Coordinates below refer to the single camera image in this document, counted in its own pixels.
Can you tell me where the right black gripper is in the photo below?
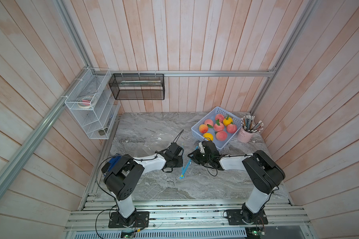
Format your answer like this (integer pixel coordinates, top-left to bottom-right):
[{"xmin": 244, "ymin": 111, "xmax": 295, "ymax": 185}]
[{"xmin": 186, "ymin": 149, "xmax": 212, "ymax": 165}]

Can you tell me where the clear zip-top bag blue zipper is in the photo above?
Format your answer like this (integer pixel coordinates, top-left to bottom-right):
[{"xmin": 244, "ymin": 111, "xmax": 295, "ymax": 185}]
[{"xmin": 155, "ymin": 146, "xmax": 199, "ymax": 180}]

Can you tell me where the pink peach basket front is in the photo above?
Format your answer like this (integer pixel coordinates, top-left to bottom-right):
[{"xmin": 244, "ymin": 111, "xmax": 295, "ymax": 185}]
[{"xmin": 215, "ymin": 130, "xmax": 228, "ymax": 141}]

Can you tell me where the pink peach basket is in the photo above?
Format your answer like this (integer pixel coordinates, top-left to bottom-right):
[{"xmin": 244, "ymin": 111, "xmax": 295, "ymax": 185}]
[
  {"xmin": 215, "ymin": 130, "xmax": 228, "ymax": 141},
  {"xmin": 226, "ymin": 123, "xmax": 237, "ymax": 134},
  {"xmin": 213, "ymin": 121, "xmax": 224, "ymax": 132}
]

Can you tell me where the orange pink toy peach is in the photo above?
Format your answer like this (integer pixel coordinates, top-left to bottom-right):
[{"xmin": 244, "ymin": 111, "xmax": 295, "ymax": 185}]
[{"xmin": 198, "ymin": 124, "xmax": 209, "ymax": 134}]

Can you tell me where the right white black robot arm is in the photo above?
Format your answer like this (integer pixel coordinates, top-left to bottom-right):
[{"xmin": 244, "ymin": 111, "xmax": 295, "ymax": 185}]
[{"xmin": 188, "ymin": 141, "xmax": 285, "ymax": 217}]

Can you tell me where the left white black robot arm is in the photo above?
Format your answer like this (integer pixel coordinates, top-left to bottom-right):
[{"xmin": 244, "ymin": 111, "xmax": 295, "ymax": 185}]
[{"xmin": 101, "ymin": 142, "xmax": 184, "ymax": 222}]

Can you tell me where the pink peach basket centre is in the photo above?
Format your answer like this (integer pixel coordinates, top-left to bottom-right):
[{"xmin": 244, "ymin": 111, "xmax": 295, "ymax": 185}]
[{"xmin": 213, "ymin": 121, "xmax": 224, "ymax": 132}]

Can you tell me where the pink peach basket right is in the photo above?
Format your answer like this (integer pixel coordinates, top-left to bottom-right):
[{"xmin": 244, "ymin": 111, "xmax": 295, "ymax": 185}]
[{"xmin": 226, "ymin": 123, "xmax": 237, "ymax": 134}]

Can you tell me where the lavender plastic basket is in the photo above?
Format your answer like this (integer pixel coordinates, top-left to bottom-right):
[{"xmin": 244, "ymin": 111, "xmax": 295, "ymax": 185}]
[{"xmin": 191, "ymin": 107, "xmax": 241, "ymax": 150}]

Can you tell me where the yellow fruit in basket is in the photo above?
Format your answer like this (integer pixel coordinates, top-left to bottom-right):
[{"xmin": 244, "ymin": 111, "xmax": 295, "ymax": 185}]
[{"xmin": 223, "ymin": 116, "xmax": 233, "ymax": 126}]

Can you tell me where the pink pen cup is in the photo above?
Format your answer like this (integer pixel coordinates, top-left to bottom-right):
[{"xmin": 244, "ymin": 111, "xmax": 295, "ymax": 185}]
[{"xmin": 237, "ymin": 128, "xmax": 254, "ymax": 143}]

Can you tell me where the bundle of pens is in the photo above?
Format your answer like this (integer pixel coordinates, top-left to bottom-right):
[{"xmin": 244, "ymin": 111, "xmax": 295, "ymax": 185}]
[{"xmin": 241, "ymin": 115, "xmax": 264, "ymax": 133}]

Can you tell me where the blue black device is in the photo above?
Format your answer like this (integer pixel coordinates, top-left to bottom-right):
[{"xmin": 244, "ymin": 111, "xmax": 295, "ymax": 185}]
[{"xmin": 107, "ymin": 154, "xmax": 122, "ymax": 171}]

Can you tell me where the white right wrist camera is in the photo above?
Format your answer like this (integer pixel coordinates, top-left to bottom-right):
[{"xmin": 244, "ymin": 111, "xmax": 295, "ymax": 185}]
[{"xmin": 198, "ymin": 141, "xmax": 205, "ymax": 154}]

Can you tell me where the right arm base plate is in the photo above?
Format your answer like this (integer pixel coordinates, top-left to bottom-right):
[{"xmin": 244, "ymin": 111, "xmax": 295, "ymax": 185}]
[{"xmin": 224, "ymin": 209, "xmax": 268, "ymax": 226}]

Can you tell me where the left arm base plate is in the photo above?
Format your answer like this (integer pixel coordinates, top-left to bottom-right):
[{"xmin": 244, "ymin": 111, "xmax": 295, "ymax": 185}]
[{"xmin": 108, "ymin": 211, "xmax": 150, "ymax": 229}]

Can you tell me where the black mesh wall basket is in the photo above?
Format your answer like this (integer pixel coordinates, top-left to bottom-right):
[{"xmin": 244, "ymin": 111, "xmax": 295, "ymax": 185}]
[{"xmin": 109, "ymin": 73, "xmax": 166, "ymax": 101}]

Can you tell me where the white wire shelf rack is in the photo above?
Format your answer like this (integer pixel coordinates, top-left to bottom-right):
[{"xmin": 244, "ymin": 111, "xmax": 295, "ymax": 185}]
[{"xmin": 65, "ymin": 68, "xmax": 120, "ymax": 139}]

